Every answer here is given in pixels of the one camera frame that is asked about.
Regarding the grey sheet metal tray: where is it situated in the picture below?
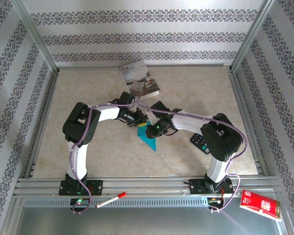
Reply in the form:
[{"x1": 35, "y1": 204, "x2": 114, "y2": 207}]
[{"x1": 14, "y1": 207, "x2": 285, "y2": 235}]

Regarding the paperback book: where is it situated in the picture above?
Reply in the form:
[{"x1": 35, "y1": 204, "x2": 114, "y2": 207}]
[{"x1": 119, "y1": 60, "x2": 160, "y2": 101}]

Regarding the black calculator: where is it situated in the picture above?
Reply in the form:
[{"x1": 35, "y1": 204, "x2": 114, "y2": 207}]
[{"x1": 190, "y1": 133, "x2": 211, "y2": 155}]

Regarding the white marker with red cap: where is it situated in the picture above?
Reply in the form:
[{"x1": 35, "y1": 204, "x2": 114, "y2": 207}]
[{"x1": 95, "y1": 192, "x2": 127, "y2": 209}]

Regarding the small LED circuit board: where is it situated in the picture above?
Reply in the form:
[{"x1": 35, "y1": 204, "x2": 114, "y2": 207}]
[{"x1": 70, "y1": 198, "x2": 90, "y2": 207}]

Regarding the red paper packet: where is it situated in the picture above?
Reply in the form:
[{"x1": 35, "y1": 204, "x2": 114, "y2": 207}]
[{"x1": 239, "y1": 189, "x2": 283, "y2": 222}]

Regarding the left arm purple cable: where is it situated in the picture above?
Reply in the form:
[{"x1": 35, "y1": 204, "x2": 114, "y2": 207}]
[{"x1": 70, "y1": 95, "x2": 147, "y2": 215}]

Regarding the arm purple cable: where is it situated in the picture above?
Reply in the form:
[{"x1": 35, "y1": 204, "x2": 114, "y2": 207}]
[
  {"x1": 70, "y1": 95, "x2": 147, "y2": 215},
  {"x1": 136, "y1": 102, "x2": 248, "y2": 213}
]

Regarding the wide aluminium base rail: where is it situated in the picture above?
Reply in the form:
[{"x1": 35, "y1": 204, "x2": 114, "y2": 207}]
[{"x1": 13, "y1": 177, "x2": 279, "y2": 198}]

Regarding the thin aluminium rail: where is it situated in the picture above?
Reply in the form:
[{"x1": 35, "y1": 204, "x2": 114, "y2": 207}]
[{"x1": 57, "y1": 63, "x2": 232, "y2": 71}]

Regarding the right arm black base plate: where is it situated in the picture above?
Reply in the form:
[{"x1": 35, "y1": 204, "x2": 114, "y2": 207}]
[{"x1": 189, "y1": 178, "x2": 235, "y2": 196}]

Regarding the slotted grey cable duct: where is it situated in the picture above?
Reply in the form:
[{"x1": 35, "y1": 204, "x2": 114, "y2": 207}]
[{"x1": 23, "y1": 197, "x2": 209, "y2": 209}]

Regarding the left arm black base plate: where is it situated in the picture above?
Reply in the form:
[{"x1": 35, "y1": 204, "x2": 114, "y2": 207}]
[{"x1": 58, "y1": 180, "x2": 104, "y2": 196}]

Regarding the aluminium side rail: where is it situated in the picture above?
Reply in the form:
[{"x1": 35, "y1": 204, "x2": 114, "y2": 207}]
[
  {"x1": 228, "y1": 68, "x2": 270, "y2": 177},
  {"x1": 24, "y1": 70, "x2": 60, "y2": 179}
]

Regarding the small circuit board with wires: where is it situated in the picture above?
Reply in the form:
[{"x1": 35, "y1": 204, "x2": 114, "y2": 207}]
[{"x1": 207, "y1": 197, "x2": 225, "y2": 205}]

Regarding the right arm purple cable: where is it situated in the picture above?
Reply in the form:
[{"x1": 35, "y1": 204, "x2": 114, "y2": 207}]
[{"x1": 136, "y1": 102, "x2": 248, "y2": 213}]

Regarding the aluminium frame post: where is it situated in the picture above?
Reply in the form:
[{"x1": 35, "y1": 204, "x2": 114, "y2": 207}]
[
  {"x1": 11, "y1": 0, "x2": 60, "y2": 72},
  {"x1": 231, "y1": 0, "x2": 276, "y2": 72}
]

